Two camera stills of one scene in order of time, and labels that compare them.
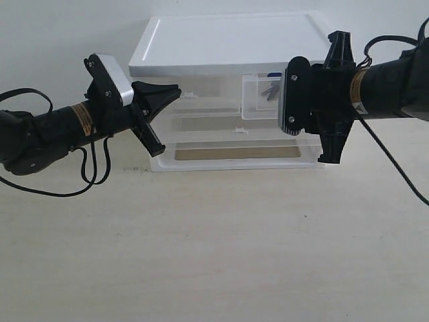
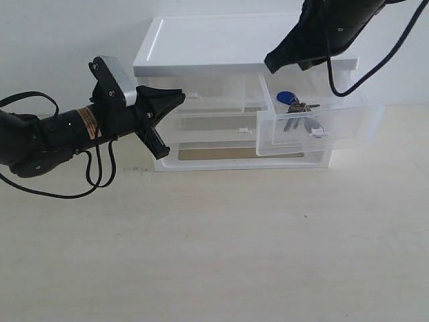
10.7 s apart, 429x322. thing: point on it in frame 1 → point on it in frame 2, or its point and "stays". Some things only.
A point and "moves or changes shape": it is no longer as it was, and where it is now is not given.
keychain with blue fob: [273, 92] moves or changes shape
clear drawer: [260, 96] → [312, 131]
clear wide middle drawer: [222, 127] stays
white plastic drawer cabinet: [226, 70] stays
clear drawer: [209, 95] stays
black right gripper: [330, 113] → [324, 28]
